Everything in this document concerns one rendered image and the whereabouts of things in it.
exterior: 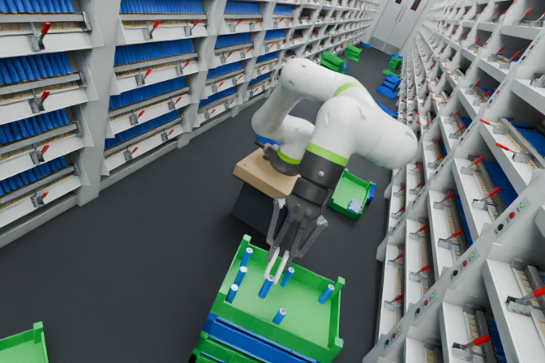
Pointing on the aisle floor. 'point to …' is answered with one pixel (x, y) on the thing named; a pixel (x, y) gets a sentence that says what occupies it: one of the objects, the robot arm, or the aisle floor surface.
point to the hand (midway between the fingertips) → (276, 264)
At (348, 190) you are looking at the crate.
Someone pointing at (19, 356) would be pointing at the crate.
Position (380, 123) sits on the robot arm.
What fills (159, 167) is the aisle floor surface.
